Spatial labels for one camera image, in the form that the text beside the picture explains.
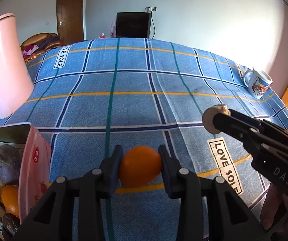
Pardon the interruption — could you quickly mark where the brown white cut fruit half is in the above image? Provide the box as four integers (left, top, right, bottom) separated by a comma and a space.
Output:
201, 103, 231, 135

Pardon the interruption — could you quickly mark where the orange fruit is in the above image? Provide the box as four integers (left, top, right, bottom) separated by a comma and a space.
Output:
119, 146, 162, 188
1, 185, 19, 217

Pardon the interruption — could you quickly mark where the right hand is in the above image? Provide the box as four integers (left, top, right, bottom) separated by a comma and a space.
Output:
260, 183, 288, 230

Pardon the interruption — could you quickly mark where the colourful white ceramic mug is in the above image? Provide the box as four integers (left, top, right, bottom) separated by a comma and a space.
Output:
243, 69, 273, 99

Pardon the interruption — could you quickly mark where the blue plaid tablecloth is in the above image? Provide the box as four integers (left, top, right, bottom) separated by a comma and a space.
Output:
0, 38, 288, 240

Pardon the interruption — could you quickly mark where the pink electric kettle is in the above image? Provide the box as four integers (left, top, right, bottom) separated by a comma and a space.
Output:
0, 13, 33, 119

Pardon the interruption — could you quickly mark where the black television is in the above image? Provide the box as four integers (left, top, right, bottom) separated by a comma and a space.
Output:
116, 12, 152, 38

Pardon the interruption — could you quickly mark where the brown leather sofa far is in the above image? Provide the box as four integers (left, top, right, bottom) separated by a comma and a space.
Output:
20, 33, 62, 59

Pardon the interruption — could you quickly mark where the brown wooden door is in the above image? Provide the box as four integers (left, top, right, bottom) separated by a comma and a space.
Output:
56, 0, 84, 45

